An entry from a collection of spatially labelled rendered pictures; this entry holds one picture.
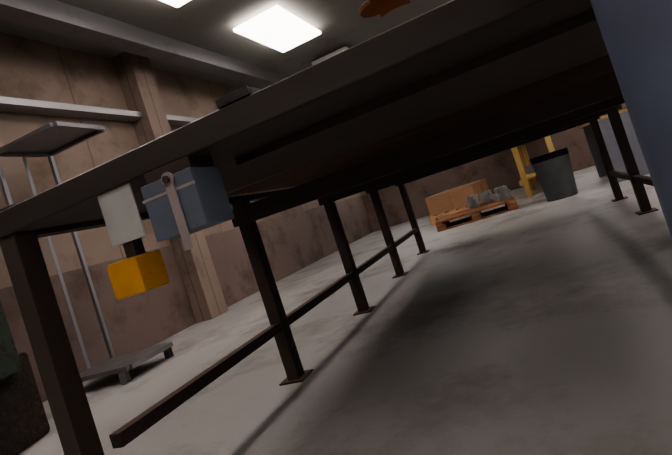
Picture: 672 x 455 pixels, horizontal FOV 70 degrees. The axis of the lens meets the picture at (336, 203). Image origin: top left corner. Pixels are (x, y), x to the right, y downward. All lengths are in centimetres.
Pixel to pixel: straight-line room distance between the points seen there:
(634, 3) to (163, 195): 84
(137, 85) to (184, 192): 481
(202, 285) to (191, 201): 446
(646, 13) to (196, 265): 514
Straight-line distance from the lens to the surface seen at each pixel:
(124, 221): 115
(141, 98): 573
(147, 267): 112
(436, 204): 797
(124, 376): 373
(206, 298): 544
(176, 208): 101
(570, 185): 633
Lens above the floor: 65
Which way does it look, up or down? 1 degrees up
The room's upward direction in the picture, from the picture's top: 18 degrees counter-clockwise
